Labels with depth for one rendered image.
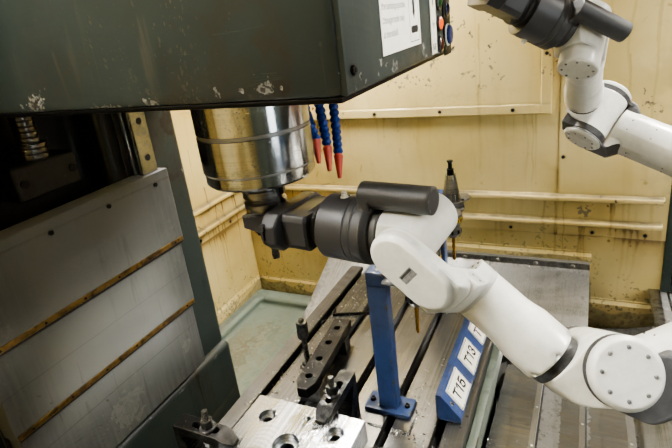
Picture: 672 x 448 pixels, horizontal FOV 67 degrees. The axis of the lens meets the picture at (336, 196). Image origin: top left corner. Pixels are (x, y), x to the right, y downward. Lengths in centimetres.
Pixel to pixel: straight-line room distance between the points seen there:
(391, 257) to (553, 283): 120
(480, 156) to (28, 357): 130
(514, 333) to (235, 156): 39
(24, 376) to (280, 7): 78
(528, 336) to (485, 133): 111
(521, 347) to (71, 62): 64
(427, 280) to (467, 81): 111
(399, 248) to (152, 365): 82
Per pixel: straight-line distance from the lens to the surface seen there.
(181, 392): 140
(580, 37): 95
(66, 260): 106
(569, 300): 172
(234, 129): 65
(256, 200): 73
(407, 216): 61
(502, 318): 62
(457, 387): 115
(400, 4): 68
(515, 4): 89
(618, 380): 63
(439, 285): 58
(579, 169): 167
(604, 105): 118
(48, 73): 78
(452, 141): 169
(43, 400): 111
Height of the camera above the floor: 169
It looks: 19 degrees down
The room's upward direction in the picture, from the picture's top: 7 degrees counter-clockwise
